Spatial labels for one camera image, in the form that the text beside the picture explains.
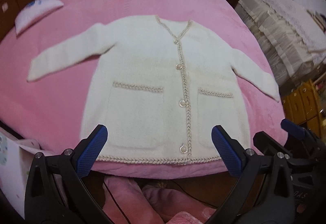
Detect wooden drawer cabinet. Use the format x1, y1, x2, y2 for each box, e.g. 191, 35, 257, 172
281, 79, 323, 138

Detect pink fluffy slippers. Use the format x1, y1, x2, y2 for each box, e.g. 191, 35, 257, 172
103, 176, 216, 223

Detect small white printed pillow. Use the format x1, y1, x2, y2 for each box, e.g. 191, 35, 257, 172
15, 0, 64, 35

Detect black cable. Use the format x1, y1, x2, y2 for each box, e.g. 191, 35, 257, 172
103, 181, 132, 224

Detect white fluffy cardigan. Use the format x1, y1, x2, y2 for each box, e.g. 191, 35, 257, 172
27, 15, 280, 165

